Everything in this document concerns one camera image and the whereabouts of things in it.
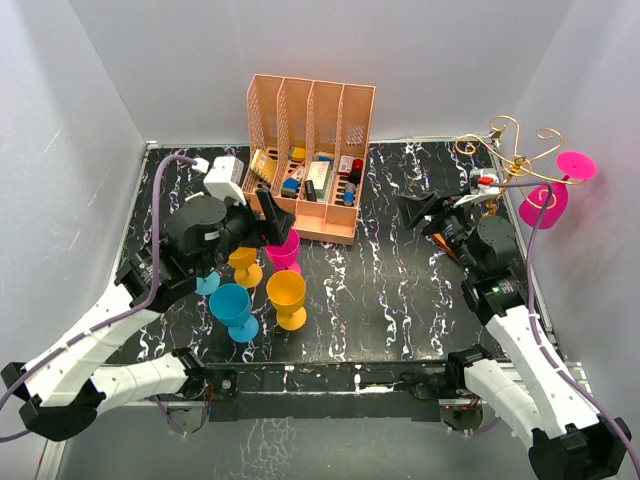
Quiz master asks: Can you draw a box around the blue grey stamp left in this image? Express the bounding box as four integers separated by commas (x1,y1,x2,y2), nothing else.
280,177,300,198

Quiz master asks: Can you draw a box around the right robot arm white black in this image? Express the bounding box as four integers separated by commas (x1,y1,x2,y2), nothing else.
396,193,631,479

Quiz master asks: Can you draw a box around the blue grey stamp right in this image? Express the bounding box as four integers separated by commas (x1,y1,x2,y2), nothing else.
343,182,358,207

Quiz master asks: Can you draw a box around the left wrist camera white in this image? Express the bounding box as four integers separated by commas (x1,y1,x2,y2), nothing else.
193,155,246,205

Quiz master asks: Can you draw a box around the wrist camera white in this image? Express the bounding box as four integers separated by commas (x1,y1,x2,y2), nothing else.
454,168,501,207
193,155,246,205

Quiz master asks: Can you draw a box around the white paper box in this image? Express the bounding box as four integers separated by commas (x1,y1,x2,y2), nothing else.
306,160,333,199

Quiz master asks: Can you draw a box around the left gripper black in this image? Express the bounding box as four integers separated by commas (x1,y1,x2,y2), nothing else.
199,188,295,277

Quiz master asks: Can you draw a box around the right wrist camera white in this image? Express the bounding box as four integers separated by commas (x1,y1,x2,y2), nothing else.
454,168,501,207

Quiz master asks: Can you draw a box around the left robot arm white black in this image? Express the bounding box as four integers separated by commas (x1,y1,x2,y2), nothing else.
1,188,295,441

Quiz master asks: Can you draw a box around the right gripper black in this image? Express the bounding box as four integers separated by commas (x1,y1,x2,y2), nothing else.
394,190,479,277

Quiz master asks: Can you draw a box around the magenta wine glass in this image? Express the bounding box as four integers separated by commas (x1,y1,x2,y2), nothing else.
518,151,598,230
265,229,301,274

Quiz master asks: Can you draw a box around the red white small box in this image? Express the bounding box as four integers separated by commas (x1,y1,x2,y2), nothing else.
337,155,354,175

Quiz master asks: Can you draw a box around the yellow spiral notebook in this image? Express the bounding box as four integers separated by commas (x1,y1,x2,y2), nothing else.
250,149,277,185

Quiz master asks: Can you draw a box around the peach plastic file organizer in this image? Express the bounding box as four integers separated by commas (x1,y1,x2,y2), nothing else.
241,74,376,245

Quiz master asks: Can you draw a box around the yellow orange wine glass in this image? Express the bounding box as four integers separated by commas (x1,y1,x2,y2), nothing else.
266,270,307,331
228,247,263,289

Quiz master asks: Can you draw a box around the gold wire glass rack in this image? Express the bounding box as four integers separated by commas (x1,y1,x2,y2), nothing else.
454,115,585,217

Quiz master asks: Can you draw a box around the wooden rack base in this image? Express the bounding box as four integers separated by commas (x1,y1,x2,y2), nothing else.
431,233,460,263

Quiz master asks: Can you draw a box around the blue grey stamp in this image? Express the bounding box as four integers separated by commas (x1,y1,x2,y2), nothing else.
343,182,358,207
280,177,300,198

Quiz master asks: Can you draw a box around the black front base bar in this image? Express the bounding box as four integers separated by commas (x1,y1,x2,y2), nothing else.
203,361,456,422

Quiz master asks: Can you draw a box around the yellow grey eraser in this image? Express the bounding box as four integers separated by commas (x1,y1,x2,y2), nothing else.
289,146,306,163

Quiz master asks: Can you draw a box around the red black stamp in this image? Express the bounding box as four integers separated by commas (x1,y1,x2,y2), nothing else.
348,158,364,185

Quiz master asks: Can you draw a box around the black marker block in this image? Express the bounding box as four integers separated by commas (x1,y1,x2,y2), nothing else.
304,180,317,202

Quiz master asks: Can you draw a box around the blue wine glass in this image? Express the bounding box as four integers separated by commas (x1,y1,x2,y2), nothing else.
195,271,221,296
209,283,259,343

